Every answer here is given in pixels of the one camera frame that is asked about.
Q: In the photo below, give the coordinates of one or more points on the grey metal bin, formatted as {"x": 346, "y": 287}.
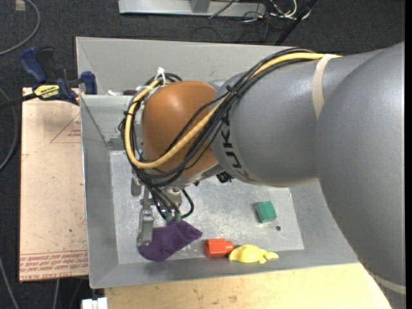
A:
{"x": 225, "y": 204}

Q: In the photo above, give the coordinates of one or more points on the yellow toy animal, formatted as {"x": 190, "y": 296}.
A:
{"x": 248, "y": 254}

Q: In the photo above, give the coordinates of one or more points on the brown cardboard board, red print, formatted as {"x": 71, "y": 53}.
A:
{"x": 51, "y": 188}

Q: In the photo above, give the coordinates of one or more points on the purple cloth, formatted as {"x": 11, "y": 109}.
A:
{"x": 170, "y": 240}

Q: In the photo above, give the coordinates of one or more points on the pale grey metal gripper finger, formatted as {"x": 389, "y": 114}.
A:
{"x": 146, "y": 232}

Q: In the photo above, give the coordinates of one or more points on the green block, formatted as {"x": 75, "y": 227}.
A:
{"x": 266, "y": 211}

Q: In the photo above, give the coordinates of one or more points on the red block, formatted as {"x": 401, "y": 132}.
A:
{"x": 217, "y": 247}

